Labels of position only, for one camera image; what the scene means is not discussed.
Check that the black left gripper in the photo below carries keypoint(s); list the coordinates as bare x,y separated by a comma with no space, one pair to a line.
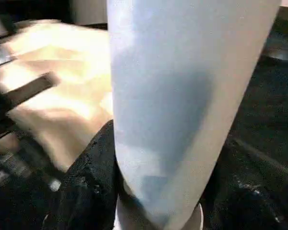
1,112

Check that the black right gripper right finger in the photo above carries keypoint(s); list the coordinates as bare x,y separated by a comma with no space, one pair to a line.
249,191

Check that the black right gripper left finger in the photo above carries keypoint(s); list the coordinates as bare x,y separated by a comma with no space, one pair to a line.
88,179

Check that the white plastic table top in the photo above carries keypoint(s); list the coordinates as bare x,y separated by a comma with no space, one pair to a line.
62,72

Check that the white plastic table leg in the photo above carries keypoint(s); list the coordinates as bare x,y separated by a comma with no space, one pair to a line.
182,95

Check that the black table mat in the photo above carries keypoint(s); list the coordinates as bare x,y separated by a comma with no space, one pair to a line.
273,95

